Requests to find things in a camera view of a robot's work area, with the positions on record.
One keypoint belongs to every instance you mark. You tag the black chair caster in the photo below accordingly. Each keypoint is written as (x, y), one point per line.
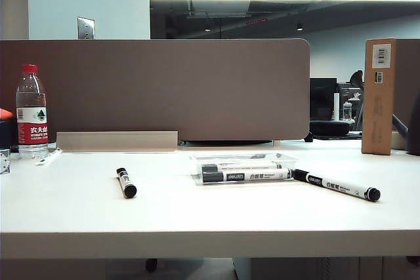
(151, 264)

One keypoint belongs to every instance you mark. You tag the tall brown cardboard box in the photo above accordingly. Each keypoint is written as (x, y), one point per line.
(377, 112)

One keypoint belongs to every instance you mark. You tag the small clear bottle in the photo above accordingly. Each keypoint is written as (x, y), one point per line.
(348, 112)

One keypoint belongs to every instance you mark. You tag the white marker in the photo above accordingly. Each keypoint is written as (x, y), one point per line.
(338, 185)

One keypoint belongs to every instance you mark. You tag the clear plastic packaging box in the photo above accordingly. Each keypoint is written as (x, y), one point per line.
(203, 158)

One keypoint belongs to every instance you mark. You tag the black round cushion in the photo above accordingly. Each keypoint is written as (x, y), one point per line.
(328, 127)

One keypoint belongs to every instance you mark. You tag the white cylinder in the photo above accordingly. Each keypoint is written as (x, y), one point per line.
(336, 106)

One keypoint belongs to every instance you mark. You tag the black flat base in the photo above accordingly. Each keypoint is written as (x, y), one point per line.
(226, 143)

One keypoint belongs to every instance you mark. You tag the white and green strip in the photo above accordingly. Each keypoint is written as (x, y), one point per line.
(47, 158)

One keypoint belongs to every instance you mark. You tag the black office chair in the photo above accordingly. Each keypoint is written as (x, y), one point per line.
(356, 78)

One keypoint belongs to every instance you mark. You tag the black ceiling spotlight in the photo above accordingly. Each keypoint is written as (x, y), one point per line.
(299, 26)

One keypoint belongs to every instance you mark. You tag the black whiteboard marker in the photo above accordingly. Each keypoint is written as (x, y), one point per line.
(126, 181)
(262, 175)
(249, 165)

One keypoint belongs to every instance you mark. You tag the thin-bezel computer monitor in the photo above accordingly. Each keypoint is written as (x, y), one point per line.
(348, 91)

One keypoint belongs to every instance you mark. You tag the dark blue object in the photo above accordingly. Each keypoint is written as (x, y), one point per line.
(6, 132)

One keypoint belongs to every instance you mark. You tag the orange object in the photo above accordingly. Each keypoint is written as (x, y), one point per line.
(6, 114)

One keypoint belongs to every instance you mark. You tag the metal wall switch plate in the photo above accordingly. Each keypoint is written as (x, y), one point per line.
(86, 28)

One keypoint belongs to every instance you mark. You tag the red-label water bottle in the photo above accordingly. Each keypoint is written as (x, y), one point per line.
(32, 129)

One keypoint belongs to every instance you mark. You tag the black computer monitor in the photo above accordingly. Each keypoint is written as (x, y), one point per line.
(323, 96)

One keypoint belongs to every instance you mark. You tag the clear box with coloured items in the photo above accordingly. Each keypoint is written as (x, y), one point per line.
(5, 162)

